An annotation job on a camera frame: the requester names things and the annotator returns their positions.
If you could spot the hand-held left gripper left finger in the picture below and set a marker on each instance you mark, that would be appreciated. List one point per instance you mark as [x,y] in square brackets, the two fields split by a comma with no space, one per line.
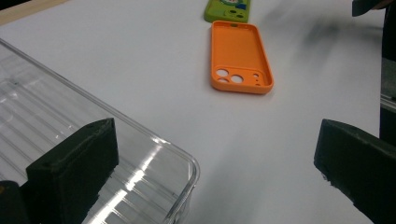
[71,168]

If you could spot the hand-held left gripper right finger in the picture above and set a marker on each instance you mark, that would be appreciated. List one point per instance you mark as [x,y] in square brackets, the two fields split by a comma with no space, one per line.
[361,165]

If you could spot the clear plastic tray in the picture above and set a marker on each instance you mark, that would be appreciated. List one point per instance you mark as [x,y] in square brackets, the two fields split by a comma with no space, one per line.
[46,102]

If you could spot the orange phone case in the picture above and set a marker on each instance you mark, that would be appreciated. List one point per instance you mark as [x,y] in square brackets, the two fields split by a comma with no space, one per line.
[236,46]

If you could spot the green phone case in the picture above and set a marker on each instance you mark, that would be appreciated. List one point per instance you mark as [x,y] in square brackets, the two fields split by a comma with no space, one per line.
[218,13]

